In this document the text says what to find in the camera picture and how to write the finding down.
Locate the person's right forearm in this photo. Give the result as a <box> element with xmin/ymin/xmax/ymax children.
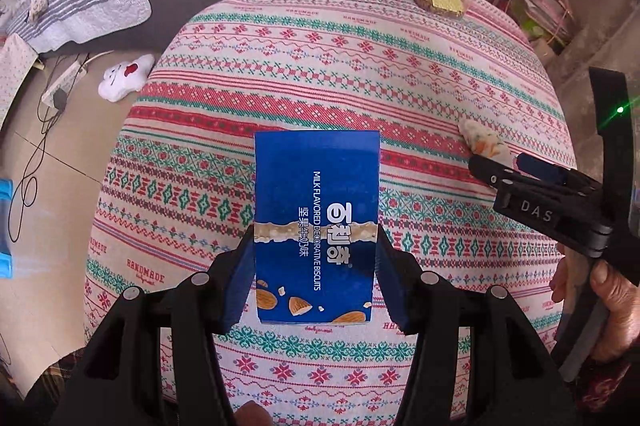
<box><xmin>575</xmin><ymin>353</ymin><xmax>636</xmax><ymax>414</ymax></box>

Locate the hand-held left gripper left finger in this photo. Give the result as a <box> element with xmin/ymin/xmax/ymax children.
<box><xmin>50</xmin><ymin>223</ymin><xmax>256</xmax><ymax>426</ymax></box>

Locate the black cable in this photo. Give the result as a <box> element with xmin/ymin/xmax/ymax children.
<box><xmin>0</xmin><ymin>50</ymin><xmax>116</xmax><ymax>257</ymax></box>

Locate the dark plaid cloth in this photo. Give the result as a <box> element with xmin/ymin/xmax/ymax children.
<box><xmin>25</xmin><ymin>346</ymin><xmax>88</xmax><ymax>412</ymax></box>

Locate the blue biscuit box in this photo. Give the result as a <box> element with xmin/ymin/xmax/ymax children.
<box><xmin>253</xmin><ymin>131</ymin><xmax>381</xmax><ymax>326</ymax></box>

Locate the tied stack of papers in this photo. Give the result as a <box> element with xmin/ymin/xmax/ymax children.
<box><xmin>500</xmin><ymin>0</ymin><xmax>576</xmax><ymax>51</ymax></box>

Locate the white power strip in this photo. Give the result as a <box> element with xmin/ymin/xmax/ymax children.
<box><xmin>40</xmin><ymin>60</ymin><xmax>83</xmax><ymax>104</ymax></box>

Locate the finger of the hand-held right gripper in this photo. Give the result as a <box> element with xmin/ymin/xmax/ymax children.
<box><xmin>515</xmin><ymin>152</ymin><xmax>581</xmax><ymax>191</ymax></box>
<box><xmin>468</xmin><ymin>154</ymin><xmax>531</xmax><ymax>197</ymax></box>

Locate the grey floral curtain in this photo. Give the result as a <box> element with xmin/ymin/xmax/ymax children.
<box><xmin>550</xmin><ymin>0</ymin><xmax>640</xmax><ymax>107</ymax></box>

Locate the person's left hand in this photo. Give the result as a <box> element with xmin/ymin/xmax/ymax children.
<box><xmin>235</xmin><ymin>401</ymin><xmax>273</xmax><ymax>426</ymax></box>

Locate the blue plastic stool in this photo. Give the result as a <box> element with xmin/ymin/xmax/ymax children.
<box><xmin>0</xmin><ymin>178</ymin><xmax>16</xmax><ymax>279</ymax></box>

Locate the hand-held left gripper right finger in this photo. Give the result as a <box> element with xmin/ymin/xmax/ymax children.
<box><xmin>376</xmin><ymin>223</ymin><xmax>576</xmax><ymax>426</ymax></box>

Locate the patterned red green tablecloth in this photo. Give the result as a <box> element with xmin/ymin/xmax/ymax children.
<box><xmin>82</xmin><ymin>0</ymin><xmax>581</xmax><ymax>422</ymax></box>

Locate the white plush toy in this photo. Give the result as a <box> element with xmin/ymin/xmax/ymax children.
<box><xmin>97</xmin><ymin>53</ymin><xmax>156</xmax><ymax>101</ymax></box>

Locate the white spotted cloth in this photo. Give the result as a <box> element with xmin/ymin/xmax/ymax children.
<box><xmin>0</xmin><ymin>33</ymin><xmax>38</xmax><ymax>127</ymax></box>

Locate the person's right hand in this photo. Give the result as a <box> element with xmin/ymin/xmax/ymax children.
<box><xmin>550</xmin><ymin>256</ymin><xmax>640</xmax><ymax>362</ymax></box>

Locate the white orange wrapper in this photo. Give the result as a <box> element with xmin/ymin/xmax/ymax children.
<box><xmin>459</xmin><ymin>120</ymin><xmax>516</xmax><ymax>167</ymax></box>

